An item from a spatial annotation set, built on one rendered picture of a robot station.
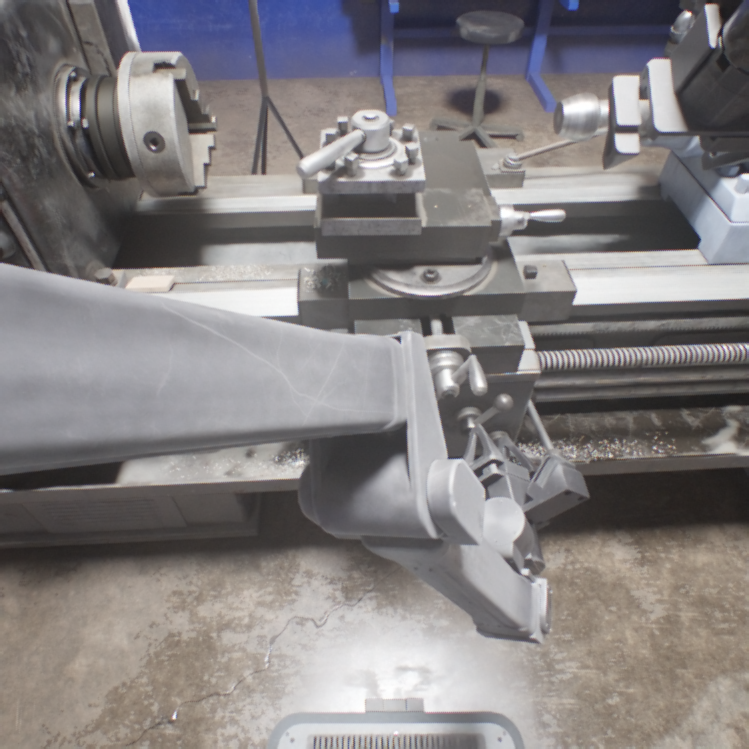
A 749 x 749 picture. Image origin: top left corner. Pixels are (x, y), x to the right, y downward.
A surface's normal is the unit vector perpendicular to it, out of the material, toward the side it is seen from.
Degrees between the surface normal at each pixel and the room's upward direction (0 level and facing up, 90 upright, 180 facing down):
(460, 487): 67
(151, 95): 40
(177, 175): 104
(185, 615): 0
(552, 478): 53
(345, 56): 90
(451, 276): 0
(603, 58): 90
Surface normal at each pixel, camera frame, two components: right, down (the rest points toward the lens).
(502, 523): -0.40, -0.58
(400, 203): 0.00, -0.65
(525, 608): 0.77, -0.15
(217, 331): 0.89, -0.14
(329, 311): 0.06, 0.76
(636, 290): 0.04, -0.08
